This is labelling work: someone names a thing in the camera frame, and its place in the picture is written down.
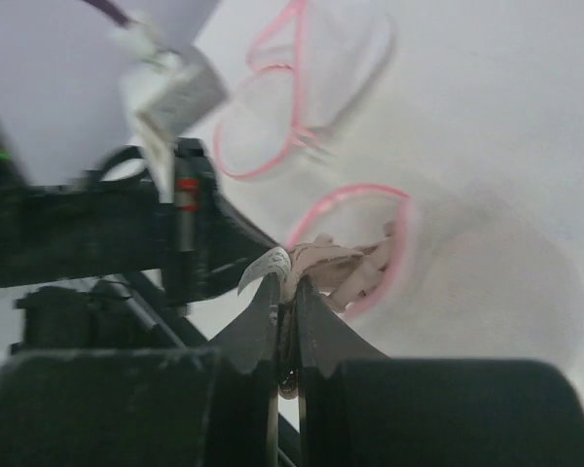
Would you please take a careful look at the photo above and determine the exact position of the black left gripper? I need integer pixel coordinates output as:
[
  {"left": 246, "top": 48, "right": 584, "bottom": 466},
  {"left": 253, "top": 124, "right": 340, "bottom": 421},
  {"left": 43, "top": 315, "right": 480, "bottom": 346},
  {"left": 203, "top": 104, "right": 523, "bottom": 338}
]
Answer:
[{"left": 0, "top": 139, "right": 278, "bottom": 292}]

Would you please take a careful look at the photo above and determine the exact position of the beige bra with label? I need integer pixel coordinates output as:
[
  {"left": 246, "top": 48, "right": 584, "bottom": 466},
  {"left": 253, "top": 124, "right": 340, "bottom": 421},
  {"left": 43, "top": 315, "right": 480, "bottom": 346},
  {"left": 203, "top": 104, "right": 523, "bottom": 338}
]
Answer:
[{"left": 237, "top": 221, "right": 396, "bottom": 313}]

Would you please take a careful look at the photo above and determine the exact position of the empty white mesh laundry bag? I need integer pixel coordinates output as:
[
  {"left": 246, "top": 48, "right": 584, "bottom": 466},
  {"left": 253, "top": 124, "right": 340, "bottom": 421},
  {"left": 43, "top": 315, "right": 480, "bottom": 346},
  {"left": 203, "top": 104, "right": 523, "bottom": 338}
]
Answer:
[{"left": 211, "top": 1, "right": 395, "bottom": 180}]

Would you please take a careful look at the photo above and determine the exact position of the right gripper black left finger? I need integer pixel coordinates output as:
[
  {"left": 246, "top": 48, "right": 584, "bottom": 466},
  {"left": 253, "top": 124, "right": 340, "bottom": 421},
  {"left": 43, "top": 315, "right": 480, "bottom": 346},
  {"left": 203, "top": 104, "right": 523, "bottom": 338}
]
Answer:
[{"left": 0, "top": 270, "right": 283, "bottom": 467}]

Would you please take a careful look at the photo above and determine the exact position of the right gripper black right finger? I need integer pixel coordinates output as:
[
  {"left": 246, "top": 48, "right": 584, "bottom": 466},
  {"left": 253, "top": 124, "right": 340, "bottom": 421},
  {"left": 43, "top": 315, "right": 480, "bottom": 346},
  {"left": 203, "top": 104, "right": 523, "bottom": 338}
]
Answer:
[{"left": 295, "top": 280, "right": 584, "bottom": 466}]

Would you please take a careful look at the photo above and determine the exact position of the left wrist camera, white grey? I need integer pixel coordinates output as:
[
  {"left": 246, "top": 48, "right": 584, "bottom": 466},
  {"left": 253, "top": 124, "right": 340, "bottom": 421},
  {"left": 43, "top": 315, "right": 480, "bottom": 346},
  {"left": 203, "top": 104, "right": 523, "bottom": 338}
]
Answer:
[{"left": 113, "top": 17, "right": 227, "bottom": 203}]

